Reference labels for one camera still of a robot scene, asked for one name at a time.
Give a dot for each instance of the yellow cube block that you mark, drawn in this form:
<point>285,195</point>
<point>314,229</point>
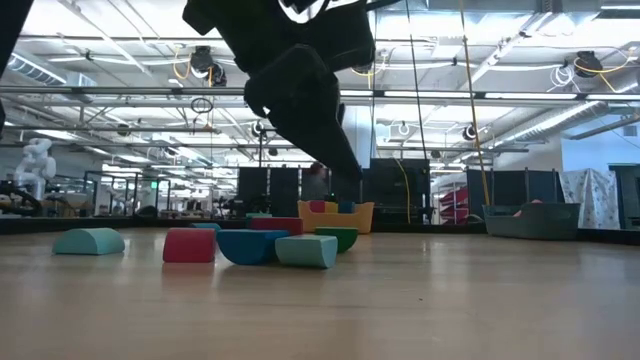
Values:
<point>331,208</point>

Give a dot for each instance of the green half-round block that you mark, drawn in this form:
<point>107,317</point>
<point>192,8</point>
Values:
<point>345,237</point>

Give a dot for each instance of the blue cube block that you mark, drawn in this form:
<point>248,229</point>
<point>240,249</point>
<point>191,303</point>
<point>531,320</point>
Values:
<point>206,226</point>
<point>346,207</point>

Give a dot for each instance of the red cube block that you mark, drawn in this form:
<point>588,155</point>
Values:
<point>317,207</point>
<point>277,225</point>
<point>189,246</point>

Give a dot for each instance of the black background robot arm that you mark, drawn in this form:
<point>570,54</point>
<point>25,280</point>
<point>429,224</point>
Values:
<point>20,200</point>

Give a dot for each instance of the white pillar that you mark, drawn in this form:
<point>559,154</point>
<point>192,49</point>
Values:
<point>365,135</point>

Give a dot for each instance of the person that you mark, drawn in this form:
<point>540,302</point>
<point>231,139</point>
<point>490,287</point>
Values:
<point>315,187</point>

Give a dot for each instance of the wide black partition panel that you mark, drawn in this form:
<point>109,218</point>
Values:
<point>395,192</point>

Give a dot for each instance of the yellow plastic bin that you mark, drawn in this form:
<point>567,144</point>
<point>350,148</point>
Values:
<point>340,222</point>

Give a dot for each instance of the light teal rectangular block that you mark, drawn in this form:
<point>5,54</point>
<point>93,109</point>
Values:
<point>306,252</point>

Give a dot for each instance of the red storage rack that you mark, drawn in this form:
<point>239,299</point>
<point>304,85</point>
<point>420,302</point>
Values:
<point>455,205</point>

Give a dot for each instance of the blue-grey partition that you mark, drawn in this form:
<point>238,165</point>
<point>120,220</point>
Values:
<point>510,187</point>

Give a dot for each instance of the teal plastic bin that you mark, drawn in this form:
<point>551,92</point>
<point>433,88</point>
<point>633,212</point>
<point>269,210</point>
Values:
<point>530,225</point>

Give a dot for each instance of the light blue half-round block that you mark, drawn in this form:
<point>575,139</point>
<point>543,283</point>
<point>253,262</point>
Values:
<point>87,242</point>

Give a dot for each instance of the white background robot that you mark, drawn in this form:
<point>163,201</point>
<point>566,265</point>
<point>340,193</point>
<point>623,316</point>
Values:
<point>35,167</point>

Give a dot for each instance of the white patterned cloth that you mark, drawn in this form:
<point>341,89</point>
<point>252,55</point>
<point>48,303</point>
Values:
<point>592,197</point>

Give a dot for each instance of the dark cabinet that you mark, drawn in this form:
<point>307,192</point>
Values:
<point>629,195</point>

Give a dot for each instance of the black aluminium table frame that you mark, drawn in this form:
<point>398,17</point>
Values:
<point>425,227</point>

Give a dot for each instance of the black workstation frame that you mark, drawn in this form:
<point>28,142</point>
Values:
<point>134,195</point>

